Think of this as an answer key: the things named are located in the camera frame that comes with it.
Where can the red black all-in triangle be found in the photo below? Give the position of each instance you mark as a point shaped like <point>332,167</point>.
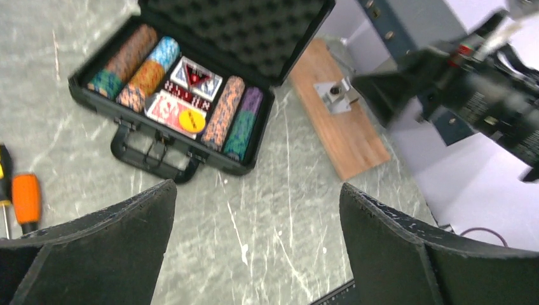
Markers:
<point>196,75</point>

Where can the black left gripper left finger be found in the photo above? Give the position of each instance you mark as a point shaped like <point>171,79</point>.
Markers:
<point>111,256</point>

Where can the purple chip stack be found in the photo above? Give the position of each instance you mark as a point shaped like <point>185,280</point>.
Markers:
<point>252,100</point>

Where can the black yellow handled screwdriver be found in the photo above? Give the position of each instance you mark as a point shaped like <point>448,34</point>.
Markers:
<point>6,178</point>

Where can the light blue chip stack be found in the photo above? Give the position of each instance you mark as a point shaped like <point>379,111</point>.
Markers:
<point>165,52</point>

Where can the black poker set case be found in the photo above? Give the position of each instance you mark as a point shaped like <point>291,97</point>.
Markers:
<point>258,41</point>

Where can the dark teal rack server box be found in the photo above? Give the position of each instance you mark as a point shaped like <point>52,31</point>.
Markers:
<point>410,25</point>

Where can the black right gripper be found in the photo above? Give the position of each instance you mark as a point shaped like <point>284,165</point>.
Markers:
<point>477,77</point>

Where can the blue playing card deck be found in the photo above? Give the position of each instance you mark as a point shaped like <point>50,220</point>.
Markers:
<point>207,90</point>

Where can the grey metal bracket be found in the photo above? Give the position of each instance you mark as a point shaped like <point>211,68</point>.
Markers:
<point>337,96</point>

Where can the green chip stack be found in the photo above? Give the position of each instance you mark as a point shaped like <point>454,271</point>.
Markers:
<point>238,140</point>

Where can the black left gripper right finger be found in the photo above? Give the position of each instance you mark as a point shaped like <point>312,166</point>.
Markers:
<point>397,259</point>

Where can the brown blue chip row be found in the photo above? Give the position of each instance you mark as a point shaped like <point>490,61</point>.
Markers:
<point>218,126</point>

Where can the orange yellow chip stack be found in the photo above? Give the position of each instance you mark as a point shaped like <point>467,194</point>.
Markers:
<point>141,86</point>

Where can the brown grey chip row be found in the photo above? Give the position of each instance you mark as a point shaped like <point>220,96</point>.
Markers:
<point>109,81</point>

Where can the red playing card deck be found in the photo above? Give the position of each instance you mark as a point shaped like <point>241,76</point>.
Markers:
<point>163,108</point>

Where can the orange black handled screwdriver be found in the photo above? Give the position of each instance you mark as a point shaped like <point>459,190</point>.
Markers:
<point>26,200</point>

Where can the wooden board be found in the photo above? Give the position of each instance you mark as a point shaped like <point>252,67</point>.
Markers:
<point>349,138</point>

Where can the yellow big blind button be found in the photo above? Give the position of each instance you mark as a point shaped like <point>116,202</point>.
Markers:
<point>192,121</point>

